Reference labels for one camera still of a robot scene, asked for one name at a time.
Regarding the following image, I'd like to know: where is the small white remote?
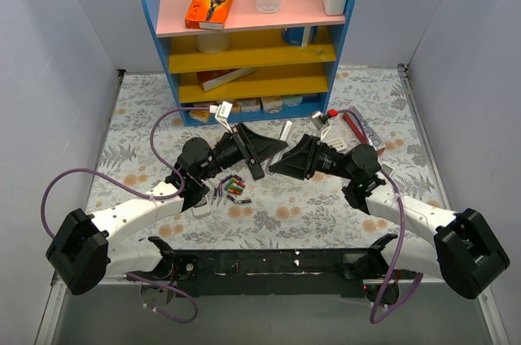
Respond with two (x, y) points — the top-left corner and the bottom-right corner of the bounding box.
(278, 120), (293, 142)

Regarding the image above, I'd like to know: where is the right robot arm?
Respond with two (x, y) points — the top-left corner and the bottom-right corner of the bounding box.
(269, 134), (510, 299)

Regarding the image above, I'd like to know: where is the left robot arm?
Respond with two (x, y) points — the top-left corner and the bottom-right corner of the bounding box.
(46, 123), (287, 295)

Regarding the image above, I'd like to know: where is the black slim remote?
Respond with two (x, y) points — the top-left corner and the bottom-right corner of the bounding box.
(248, 159), (265, 181)

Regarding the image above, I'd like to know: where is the white air conditioner remote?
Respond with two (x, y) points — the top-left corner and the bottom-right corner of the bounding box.
(326, 138), (348, 153)

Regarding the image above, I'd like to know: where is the pile of coloured batteries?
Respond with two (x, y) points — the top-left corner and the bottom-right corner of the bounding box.
(212, 174), (246, 198)

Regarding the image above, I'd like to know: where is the grey white remote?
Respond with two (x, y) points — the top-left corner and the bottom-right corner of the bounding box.
(191, 198), (212, 218)

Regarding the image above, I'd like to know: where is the white orange small box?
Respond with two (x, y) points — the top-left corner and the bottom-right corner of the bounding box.
(236, 98), (261, 113)

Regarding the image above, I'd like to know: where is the yellow soap box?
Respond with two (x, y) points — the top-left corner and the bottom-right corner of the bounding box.
(189, 106), (212, 124)

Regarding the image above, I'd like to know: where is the loose black battery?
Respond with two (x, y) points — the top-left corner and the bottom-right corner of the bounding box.
(226, 194), (252, 204)

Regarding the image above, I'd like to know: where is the pale green small box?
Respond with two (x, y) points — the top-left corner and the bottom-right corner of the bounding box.
(282, 94), (303, 107)

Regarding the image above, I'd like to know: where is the red toothpaste box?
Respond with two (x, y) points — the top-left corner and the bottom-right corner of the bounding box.
(342, 107), (386, 155)

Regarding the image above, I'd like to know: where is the red white book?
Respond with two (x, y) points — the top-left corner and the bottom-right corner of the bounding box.
(196, 68), (257, 92)

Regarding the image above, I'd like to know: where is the floral table mat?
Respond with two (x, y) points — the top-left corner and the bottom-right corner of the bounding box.
(87, 68), (447, 249)

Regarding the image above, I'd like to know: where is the blue wooden shelf unit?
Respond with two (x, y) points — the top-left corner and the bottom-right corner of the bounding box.
(141, 0), (356, 122)

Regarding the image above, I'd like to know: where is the blue white tin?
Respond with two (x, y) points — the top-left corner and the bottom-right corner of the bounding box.
(281, 26), (318, 47)

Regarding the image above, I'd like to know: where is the orange razor box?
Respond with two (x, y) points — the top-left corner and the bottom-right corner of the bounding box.
(185, 0), (234, 30)

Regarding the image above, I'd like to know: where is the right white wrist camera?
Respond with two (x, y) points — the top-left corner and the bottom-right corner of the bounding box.
(309, 109), (338, 142)

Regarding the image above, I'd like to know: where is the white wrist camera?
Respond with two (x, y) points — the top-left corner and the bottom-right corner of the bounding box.
(208, 101), (233, 133)
(309, 109), (338, 142)

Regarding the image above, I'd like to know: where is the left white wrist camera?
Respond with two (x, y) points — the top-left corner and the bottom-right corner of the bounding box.
(208, 101), (233, 133)

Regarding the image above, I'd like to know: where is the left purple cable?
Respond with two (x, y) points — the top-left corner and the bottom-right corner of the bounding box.
(41, 106), (219, 324)

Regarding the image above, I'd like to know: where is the purple cable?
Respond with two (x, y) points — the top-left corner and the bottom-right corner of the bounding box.
(333, 108), (424, 325)
(41, 106), (219, 324)

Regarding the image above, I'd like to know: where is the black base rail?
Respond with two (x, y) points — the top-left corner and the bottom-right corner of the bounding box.
(134, 248), (388, 298)

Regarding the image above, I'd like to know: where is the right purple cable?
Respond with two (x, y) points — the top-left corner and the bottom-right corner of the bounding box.
(333, 108), (424, 325)

